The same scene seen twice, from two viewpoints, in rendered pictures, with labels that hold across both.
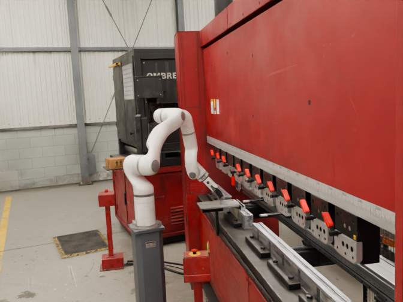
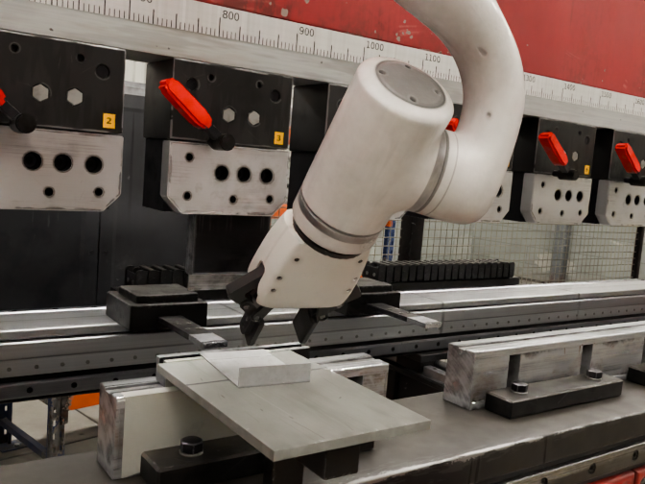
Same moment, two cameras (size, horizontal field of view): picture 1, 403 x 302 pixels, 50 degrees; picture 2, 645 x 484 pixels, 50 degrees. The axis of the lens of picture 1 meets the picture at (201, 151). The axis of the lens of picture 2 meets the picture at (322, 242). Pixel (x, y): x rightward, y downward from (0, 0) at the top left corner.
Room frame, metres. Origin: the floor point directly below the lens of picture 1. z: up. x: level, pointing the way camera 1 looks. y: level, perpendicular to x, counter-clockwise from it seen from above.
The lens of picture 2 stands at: (3.23, 0.56, 1.24)
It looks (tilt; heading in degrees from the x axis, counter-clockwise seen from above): 6 degrees down; 245
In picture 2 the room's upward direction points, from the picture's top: 5 degrees clockwise
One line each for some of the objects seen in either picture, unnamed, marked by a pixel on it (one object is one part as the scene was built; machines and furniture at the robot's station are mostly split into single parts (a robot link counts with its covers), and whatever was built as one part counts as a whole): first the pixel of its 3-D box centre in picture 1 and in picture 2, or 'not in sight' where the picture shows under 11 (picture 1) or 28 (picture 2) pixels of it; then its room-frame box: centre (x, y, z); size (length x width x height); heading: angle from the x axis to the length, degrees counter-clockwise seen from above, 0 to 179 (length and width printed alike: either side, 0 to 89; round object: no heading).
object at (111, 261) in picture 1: (109, 229); not in sight; (4.44, 1.01, 0.41); 0.25 x 0.20 x 0.83; 100
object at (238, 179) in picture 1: (243, 169); (352, 154); (2.81, -0.27, 1.26); 0.15 x 0.09 x 0.17; 10
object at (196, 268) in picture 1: (196, 261); not in sight; (2.55, 0.06, 0.75); 0.20 x 0.16 x 0.18; 1
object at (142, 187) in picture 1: (138, 174); not in sight; (2.54, 0.38, 1.30); 0.19 x 0.12 x 0.24; 55
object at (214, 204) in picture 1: (217, 204); (283, 394); (2.96, -0.09, 1.00); 0.26 x 0.18 x 0.01; 100
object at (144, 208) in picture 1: (144, 210); not in sight; (2.52, 0.35, 1.09); 0.19 x 0.19 x 0.18
